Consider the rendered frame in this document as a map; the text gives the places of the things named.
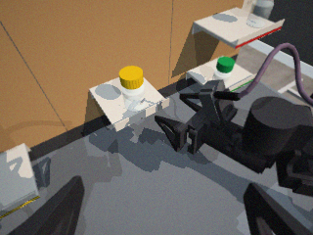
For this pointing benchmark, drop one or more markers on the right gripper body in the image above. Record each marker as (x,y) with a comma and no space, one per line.
(216,134)

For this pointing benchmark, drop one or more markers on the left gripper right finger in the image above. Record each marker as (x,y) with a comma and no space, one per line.
(265,215)

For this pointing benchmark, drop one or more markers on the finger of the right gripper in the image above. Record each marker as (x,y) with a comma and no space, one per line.
(166,123)
(185,98)

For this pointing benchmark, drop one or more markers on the clear glass bottle with yellow cap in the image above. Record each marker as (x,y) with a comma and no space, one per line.
(133,89)

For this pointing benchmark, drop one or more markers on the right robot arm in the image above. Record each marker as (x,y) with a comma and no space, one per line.
(276,130)

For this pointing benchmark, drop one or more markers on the clear bottle with green cap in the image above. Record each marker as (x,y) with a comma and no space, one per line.
(224,67)

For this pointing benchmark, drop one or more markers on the clear bottle with red cap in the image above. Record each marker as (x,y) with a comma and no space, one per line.
(259,13)

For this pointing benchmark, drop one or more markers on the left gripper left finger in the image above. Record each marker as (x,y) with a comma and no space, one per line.
(61,212)

